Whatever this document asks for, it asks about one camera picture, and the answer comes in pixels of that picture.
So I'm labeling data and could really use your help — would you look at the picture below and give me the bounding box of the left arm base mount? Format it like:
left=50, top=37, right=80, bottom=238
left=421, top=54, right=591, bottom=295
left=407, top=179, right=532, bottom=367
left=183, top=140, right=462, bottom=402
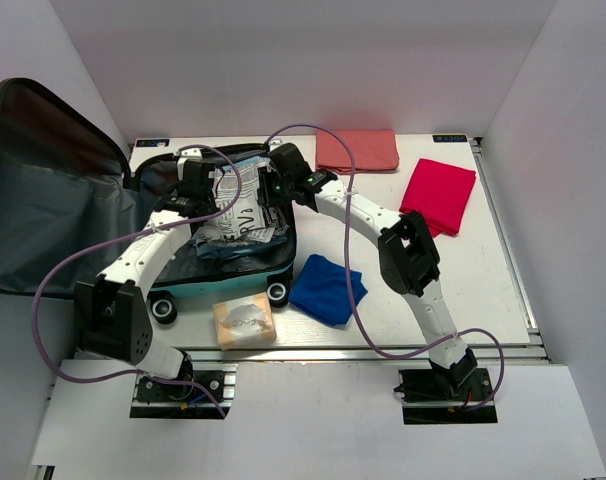
left=129, top=364, right=237, bottom=420

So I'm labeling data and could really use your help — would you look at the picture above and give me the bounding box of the red cloth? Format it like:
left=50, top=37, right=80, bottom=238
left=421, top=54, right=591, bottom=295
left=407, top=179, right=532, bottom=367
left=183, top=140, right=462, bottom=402
left=399, top=158, right=476, bottom=237

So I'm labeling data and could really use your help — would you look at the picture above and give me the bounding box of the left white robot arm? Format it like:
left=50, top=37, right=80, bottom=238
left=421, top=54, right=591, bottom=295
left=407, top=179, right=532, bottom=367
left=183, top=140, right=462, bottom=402
left=74, top=159, right=217, bottom=399

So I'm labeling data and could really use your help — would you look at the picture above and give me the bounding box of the newspaper print cloth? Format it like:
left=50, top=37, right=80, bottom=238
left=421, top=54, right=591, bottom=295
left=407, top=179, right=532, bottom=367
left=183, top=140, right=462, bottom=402
left=192, top=156, right=289, bottom=260

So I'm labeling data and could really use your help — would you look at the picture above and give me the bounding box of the salmon pink cloth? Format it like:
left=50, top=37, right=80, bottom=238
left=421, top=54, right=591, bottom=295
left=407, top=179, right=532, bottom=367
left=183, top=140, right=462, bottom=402
left=316, top=130, right=399, bottom=175

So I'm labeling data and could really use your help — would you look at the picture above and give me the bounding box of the right blue table label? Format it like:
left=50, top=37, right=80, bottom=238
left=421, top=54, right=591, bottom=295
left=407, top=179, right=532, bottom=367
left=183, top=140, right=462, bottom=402
left=432, top=134, right=468, bottom=143

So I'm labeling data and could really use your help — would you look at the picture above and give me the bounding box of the teal open suitcase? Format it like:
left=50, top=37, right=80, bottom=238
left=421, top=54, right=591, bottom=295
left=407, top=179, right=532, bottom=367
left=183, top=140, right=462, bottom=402
left=0, top=76, right=298, bottom=326

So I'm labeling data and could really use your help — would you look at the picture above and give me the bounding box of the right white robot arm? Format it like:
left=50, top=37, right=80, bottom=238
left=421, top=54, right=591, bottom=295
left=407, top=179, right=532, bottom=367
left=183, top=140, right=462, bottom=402
left=259, top=143, right=477, bottom=399

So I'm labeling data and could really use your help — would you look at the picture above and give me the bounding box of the dark blue cloth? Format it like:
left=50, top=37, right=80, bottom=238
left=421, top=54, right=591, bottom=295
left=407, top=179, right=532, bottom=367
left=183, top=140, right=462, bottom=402
left=289, top=254, right=353, bottom=328

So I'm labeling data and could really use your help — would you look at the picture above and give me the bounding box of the tan cardboard box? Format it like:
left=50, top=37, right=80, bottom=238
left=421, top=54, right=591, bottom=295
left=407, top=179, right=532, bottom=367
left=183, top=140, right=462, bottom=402
left=212, top=293, right=277, bottom=350

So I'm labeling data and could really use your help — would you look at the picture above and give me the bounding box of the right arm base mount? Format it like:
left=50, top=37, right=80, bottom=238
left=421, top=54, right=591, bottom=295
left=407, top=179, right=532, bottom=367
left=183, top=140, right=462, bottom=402
left=394, top=368, right=498, bottom=426

